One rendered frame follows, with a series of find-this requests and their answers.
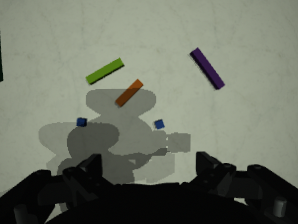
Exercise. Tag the purple rod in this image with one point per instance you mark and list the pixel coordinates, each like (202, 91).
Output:
(207, 69)

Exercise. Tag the lime green rod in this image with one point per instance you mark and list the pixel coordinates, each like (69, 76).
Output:
(105, 71)

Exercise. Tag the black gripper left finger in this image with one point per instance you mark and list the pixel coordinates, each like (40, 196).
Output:
(20, 204)

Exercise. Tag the orange rod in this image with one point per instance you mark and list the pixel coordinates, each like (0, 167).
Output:
(129, 93)

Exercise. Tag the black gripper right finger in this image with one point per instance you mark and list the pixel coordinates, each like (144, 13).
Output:
(275, 195)

